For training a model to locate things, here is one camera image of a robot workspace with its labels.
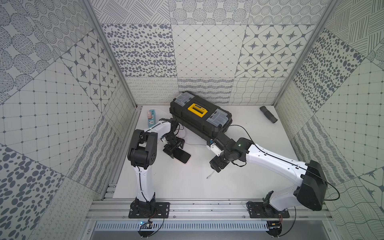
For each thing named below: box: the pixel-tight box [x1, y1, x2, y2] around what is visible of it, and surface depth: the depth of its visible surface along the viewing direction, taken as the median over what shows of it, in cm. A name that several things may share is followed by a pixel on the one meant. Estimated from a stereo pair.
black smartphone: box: [171, 148, 191, 164], surface depth 95 cm
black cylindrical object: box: [259, 105, 278, 124], surface depth 115 cm
